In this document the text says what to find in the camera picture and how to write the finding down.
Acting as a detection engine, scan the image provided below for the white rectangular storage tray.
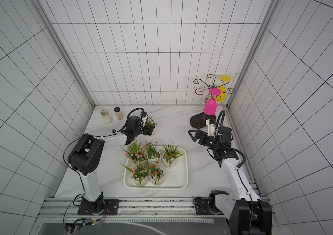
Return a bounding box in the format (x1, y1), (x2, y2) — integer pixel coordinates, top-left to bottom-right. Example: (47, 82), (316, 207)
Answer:
(123, 147), (189, 191)

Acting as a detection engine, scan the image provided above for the pink flower white pot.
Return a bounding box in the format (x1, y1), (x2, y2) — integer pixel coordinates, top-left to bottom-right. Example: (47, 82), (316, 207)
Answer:
(122, 141), (148, 165)

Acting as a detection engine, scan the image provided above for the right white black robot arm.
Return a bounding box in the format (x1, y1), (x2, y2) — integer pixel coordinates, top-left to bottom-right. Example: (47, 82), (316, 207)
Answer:
(188, 111), (273, 235)

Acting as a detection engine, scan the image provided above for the aluminium mounting rail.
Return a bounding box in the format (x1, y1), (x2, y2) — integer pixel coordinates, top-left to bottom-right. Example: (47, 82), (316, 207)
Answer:
(38, 194), (236, 223)

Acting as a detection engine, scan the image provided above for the pink wine glass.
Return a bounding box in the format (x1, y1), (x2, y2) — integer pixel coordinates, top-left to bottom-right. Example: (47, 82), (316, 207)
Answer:
(203, 88), (222, 116)

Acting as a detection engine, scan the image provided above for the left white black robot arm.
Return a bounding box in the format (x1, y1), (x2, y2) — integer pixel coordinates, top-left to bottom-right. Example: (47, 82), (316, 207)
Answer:
(66, 107), (152, 215)

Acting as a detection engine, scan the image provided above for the white spice jar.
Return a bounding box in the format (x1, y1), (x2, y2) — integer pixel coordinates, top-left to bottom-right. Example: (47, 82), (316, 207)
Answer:
(100, 109), (113, 124)

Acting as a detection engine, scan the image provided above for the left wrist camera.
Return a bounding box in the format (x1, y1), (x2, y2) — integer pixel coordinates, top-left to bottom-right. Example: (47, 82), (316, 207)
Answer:
(142, 116), (147, 126)

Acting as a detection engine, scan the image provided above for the yellow wine glass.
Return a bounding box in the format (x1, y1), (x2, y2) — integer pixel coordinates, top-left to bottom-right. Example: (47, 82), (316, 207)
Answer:
(215, 75), (232, 102)

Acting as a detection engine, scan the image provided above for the red flower white pot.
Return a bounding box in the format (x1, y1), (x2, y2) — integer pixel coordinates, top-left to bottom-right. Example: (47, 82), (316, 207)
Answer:
(144, 141), (161, 166)

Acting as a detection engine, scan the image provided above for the black lid spice jar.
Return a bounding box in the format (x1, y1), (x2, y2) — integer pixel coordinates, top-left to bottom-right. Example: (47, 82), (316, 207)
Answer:
(114, 107), (124, 120)

